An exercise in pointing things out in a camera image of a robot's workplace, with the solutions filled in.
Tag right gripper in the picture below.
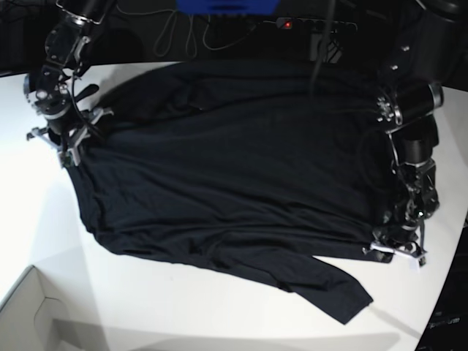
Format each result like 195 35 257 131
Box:
26 107 114 165

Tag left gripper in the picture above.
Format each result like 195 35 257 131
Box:
362 222 427 269

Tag black t-shirt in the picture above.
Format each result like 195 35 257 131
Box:
68 61 396 324

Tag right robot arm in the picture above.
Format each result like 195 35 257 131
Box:
23 1 116 168

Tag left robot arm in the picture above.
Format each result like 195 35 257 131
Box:
319 1 467 265

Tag blue bin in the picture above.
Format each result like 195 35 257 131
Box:
176 0 279 15

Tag white cardboard box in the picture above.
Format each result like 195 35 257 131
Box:
1 265 109 350

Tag black power strip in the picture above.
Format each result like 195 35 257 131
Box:
274 17 358 33

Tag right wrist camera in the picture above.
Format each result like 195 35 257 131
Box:
61 153 75 168

